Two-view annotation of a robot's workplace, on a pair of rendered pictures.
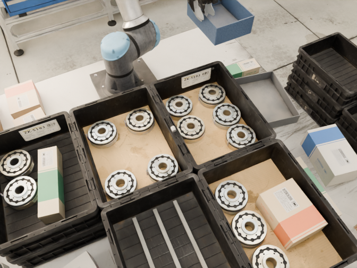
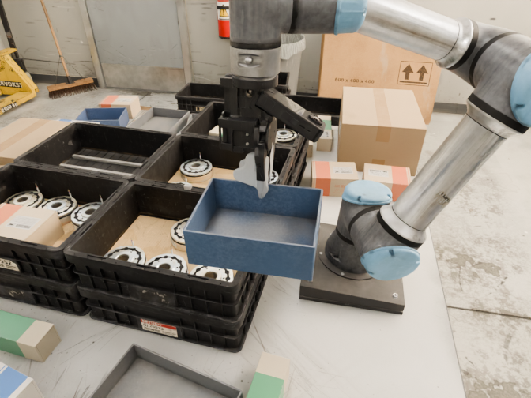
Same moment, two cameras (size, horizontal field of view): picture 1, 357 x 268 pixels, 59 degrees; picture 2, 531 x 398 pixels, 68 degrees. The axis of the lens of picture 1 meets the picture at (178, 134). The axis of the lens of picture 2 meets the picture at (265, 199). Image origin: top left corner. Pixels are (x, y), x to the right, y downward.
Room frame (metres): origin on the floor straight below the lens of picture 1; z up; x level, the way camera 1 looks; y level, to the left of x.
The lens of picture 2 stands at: (1.30, -0.55, 1.51)
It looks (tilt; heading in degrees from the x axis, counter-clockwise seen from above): 35 degrees down; 127
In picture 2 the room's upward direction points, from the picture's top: straight up
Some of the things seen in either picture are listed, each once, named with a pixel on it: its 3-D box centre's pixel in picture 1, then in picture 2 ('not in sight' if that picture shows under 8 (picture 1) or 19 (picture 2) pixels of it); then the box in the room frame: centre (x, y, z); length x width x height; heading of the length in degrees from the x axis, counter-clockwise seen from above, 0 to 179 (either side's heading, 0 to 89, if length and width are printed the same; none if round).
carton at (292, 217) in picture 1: (289, 213); (17, 232); (0.34, -0.32, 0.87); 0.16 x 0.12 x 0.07; 25
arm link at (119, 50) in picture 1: (118, 52); (364, 209); (1.01, 0.24, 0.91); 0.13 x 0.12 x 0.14; 135
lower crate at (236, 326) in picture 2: not in sight; (183, 276); (0.70, -0.11, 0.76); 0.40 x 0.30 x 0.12; 23
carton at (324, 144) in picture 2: not in sight; (323, 133); (0.52, 0.90, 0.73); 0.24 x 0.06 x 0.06; 121
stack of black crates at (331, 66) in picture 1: (328, 89); not in sight; (1.28, -0.90, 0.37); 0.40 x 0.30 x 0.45; 26
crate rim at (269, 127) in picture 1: (209, 110); (175, 229); (0.70, -0.11, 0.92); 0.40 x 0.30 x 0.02; 23
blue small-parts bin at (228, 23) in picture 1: (219, 15); (257, 224); (0.98, -0.15, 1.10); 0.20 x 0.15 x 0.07; 26
